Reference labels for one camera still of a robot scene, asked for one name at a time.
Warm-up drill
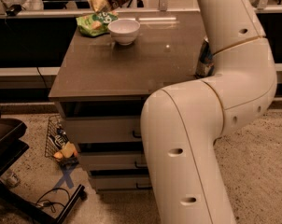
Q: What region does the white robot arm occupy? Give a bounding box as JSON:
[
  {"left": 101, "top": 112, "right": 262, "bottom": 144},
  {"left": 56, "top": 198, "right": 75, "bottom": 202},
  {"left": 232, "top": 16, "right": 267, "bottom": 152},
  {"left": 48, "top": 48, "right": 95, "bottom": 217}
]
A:
[{"left": 141, "top": 0, "right": 277, "bottom": 224}]

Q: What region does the white bowl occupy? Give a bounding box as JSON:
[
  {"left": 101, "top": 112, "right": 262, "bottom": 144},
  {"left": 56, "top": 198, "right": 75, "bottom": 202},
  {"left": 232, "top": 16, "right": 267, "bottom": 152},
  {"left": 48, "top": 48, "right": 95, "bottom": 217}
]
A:
[{"left": 108, "top": 19, "right": 140, "bottom": 46}]

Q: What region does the green chip bag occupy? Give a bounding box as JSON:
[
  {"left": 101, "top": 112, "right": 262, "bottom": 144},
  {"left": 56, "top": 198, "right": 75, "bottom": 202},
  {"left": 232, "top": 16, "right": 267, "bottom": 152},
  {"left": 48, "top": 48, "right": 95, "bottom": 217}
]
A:
[{"left": 77, "top": 12, "right": 118, "bottom": 37}]

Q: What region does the top grey drawer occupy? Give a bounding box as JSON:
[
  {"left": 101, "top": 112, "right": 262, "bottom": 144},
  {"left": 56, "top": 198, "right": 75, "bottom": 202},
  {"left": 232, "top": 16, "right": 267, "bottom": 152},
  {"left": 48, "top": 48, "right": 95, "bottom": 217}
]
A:
[{"left": 63, "top": 116, "right": 141, "bottom": 144}]

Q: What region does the grey drawer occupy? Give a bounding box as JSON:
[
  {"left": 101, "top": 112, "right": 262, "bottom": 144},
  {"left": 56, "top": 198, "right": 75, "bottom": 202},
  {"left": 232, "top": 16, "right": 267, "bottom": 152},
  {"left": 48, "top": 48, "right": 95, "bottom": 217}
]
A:
[
  {"left": 78, "top": 151, "right": 147, "bottom": 171},
  {"left": 89, "top": 175, "right": 152, "bottom": 192},
  {"left": 63, "top": 116, "right": 141, "bottom": 144}
]

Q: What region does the grey drawer cabinet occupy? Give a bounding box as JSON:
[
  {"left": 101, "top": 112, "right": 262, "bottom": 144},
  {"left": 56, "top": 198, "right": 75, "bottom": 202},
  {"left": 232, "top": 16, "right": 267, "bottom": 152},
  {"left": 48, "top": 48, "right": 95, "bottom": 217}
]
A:
[{"left": 48, "top": 10, "right": 216, "bottom": 194}]

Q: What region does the middle grey drawer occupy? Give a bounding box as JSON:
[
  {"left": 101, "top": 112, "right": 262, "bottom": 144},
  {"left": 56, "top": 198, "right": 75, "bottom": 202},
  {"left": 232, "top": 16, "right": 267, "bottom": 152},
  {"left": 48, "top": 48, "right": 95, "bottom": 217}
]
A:
[{"left": 78, "top": 151, "right": 147, "bottom": 171}]

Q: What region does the blue silver energy drink can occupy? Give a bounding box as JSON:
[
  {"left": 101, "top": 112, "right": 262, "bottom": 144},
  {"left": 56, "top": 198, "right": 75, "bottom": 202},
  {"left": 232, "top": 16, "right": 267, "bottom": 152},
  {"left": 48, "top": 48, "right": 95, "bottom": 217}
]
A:
[{"left": 195, "top": 37, "right": 214, "bottom": 78}]

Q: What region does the bottom grey drawer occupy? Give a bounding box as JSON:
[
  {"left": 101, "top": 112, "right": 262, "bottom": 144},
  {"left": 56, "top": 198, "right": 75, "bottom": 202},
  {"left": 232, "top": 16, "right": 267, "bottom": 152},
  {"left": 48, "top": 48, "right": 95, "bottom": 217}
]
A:
[{"left": 89, "top": 175, "right": 152, "bottom": 192}]

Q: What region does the black device on ledge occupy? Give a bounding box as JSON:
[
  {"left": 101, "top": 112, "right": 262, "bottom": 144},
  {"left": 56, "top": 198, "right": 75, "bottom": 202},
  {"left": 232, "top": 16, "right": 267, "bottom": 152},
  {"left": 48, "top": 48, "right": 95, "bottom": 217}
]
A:
[{"left": 6, "top": 5, "right": 22, "bottom": 17}]

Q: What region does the wire basket with snacks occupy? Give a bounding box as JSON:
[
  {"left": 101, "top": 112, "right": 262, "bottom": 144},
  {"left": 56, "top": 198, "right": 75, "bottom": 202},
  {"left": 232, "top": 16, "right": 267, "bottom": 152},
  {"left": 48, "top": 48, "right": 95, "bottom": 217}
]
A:
[{"left": 45, "top": 115, "right": 78, "bottom": 166}]

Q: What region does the black cart frame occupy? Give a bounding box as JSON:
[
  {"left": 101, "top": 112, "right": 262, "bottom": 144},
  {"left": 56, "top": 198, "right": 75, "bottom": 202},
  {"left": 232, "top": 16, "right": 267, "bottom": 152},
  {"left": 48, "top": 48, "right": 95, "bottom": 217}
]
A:
[{"left": 0, "top": 103, "right": 87, "bottom": 224}]

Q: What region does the black floor cable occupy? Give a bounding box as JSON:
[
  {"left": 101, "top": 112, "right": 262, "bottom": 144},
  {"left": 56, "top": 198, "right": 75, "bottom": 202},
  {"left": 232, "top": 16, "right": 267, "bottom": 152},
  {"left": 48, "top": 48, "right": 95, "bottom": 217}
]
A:
[{"left": 34, "top": 187, "right": 72, "bottom": 215}]

